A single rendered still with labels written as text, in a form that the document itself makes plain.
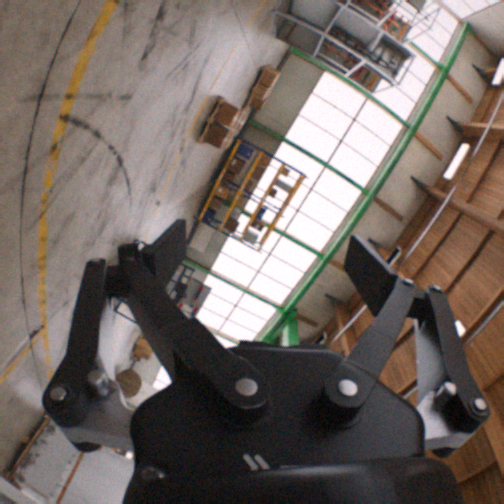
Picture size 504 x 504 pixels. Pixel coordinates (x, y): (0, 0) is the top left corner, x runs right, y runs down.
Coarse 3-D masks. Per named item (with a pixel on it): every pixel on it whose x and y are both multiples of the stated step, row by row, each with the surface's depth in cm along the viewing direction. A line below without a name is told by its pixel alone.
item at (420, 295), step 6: (396, 282) 14; (420, 294) 13; (414, 300) 13; (420, 300) 12; (426, 300) 12; (414, 306) 13; (420, 306) 13; (426, 306) 12; (408, 312) 13; (414, 312) 13; (420, 312) 13; (426, 312) 12; (414, 318) 13; (420, 318) 13
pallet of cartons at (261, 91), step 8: (264, 72) 476; (272, 72) 474; (280, 72) 517; (264, 80) 489; (272, 80) 485; (256, 88) 506; (264, 88) 502; (272, 88) 553; (256, 96) 520; (264, 96) 521; (248, 104) 549; (256, 104) 566; (264, 104) 586
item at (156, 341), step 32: (128, 256) 13; (128, 288) 12; (160, 288) 11; (160, 320) 9; (192, 320) 8; (160, 352) 9; (192, 352) 7; (224, 352) 7; (224, 384) 6; (256, 384) 6; (256, 416) 5
